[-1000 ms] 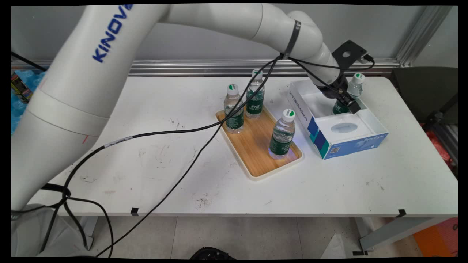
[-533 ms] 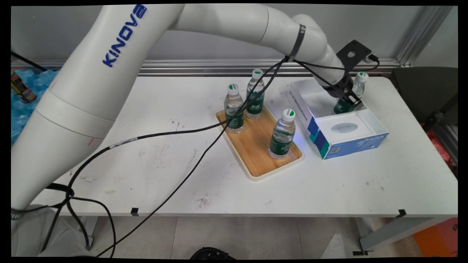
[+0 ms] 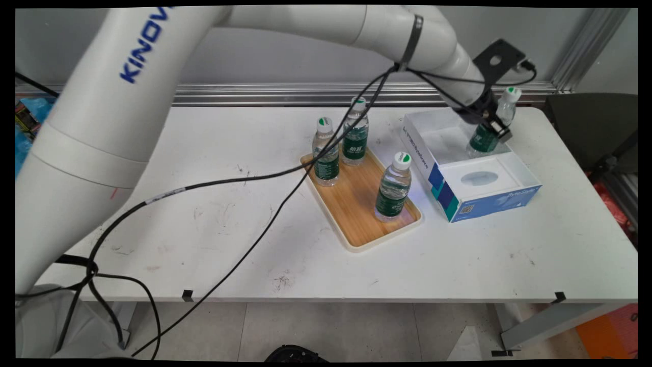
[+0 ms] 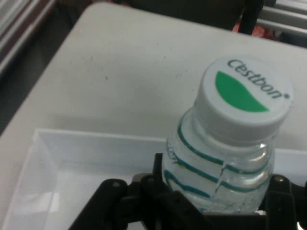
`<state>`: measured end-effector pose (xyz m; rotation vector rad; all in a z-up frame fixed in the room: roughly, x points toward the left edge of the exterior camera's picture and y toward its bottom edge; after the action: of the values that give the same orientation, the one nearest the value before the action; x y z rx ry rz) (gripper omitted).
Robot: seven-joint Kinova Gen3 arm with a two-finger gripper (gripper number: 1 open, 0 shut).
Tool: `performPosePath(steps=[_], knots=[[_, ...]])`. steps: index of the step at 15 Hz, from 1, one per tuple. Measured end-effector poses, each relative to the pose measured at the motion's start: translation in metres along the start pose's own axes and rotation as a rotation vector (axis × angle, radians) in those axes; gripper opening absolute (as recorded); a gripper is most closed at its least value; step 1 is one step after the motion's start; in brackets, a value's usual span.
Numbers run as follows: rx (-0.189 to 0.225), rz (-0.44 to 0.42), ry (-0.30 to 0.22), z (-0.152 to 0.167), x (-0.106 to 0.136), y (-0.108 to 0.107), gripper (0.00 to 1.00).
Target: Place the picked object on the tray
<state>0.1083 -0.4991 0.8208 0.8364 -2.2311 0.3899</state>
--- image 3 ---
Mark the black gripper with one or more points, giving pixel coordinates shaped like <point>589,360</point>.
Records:
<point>479,108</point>

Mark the water bottle green label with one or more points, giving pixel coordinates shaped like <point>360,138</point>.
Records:
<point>481,142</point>
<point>355,145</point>
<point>326,168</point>
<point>392,193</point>

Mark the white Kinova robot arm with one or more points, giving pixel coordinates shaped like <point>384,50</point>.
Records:
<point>102,127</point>

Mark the white blue ByteDance box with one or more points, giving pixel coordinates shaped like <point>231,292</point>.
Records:
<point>484,205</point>

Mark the red packaging pile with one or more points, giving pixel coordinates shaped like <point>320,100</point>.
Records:
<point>614,209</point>

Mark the wooden tray cream rim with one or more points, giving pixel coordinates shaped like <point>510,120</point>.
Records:
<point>356,216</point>

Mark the black tape mark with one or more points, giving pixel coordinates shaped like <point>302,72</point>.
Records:
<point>188,294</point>
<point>560,297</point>

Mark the grey table leg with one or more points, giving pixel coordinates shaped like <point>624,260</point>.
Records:
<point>133,318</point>
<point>555,323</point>

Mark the orange floor object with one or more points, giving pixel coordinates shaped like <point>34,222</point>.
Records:
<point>608,334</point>

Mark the black round floor object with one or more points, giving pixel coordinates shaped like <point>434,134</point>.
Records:
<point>295,354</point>

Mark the colourful printed can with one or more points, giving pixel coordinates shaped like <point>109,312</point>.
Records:
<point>25,120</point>

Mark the blue wrapped water bottle pack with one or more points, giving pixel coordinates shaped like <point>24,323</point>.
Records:
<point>23,148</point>

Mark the black wrist camera mount plate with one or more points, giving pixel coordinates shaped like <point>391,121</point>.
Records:
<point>496,58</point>

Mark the slanted aluminium frame post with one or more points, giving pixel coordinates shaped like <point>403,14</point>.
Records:
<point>591,48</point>

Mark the horizontal aluminium frame rail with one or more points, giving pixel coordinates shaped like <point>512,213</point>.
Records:
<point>254,94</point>

